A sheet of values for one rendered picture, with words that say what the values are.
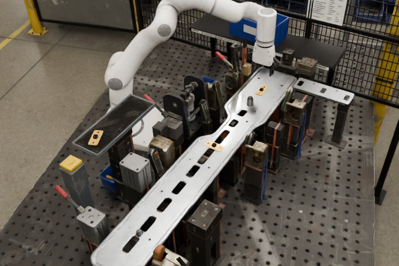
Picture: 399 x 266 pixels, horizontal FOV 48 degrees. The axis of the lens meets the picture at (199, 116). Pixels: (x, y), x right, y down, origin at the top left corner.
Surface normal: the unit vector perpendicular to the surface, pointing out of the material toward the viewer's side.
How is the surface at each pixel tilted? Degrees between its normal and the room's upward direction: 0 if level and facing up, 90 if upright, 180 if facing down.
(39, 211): 0
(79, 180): 90
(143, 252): 0
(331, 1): 90
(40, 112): 0
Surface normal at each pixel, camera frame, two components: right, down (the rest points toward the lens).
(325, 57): -0.03, -0.76
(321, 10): -0.54, 0.56
